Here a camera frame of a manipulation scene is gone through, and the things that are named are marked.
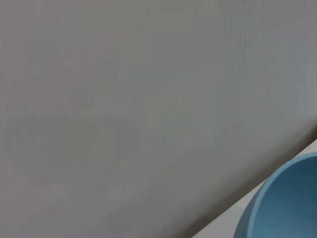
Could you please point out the blue bowl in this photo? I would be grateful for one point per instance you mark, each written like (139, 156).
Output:
(284, 203)

